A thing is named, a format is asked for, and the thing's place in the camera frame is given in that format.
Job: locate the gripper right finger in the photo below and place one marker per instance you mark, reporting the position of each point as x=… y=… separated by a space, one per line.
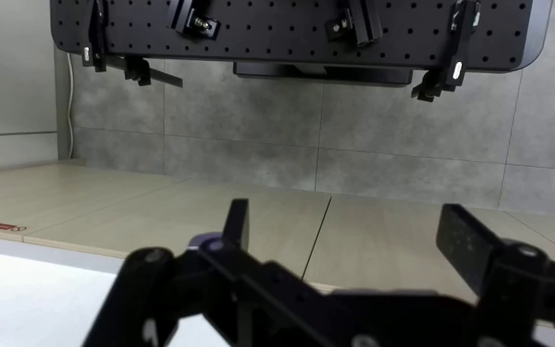
x=508 y=279

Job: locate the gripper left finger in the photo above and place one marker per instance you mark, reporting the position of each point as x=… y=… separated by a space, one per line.
x=239 y=284

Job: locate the black clamp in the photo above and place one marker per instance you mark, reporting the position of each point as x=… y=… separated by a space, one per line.
x=98 y=43
x=362 y=24
x=458 y=53
x=195 y=21

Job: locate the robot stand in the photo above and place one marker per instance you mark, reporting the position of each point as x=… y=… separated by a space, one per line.
x=277 y=38

